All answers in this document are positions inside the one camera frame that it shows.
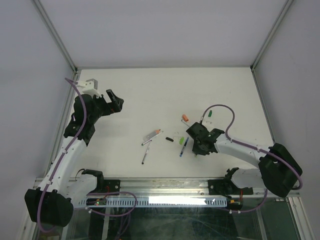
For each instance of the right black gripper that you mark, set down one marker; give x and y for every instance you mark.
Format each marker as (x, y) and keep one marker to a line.
(196, 150)

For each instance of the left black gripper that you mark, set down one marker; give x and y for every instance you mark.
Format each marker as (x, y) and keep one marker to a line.
(110, 107)

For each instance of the light green pen cap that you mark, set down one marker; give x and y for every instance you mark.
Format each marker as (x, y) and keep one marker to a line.
(181, 140)

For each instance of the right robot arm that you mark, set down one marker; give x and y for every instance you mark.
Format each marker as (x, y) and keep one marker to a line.
(273, 167)

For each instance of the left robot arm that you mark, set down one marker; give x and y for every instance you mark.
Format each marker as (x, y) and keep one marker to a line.
(53, 201)

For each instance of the blue gel pen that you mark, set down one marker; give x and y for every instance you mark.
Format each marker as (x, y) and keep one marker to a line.
(184, 146)

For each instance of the orange pen cap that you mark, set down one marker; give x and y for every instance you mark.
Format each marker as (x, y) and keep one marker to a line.
(185, 118)

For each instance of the black pen cap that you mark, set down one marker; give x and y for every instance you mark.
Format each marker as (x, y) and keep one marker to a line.
(169, 139)

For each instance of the white pen dark green end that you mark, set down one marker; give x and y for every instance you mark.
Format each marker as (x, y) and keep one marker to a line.
(145, 142)

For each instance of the white pen black end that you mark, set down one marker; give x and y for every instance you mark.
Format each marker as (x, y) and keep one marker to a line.
(146, 152)

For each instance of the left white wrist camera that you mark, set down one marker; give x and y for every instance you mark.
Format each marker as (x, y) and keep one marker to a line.
(89, 87)

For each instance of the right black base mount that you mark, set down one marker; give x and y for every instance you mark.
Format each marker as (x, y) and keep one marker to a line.
(220, 187)

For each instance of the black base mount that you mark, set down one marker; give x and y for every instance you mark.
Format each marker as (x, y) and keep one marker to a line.
(104, 187)
(220, 187)

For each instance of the aluminium mounting rail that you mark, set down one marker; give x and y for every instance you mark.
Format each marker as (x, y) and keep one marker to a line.
(136, 187)

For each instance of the white slotted cable duct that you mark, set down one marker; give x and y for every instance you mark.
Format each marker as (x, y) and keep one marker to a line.
(155, 202)

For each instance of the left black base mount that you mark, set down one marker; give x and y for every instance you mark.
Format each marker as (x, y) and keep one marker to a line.
(104, 187)

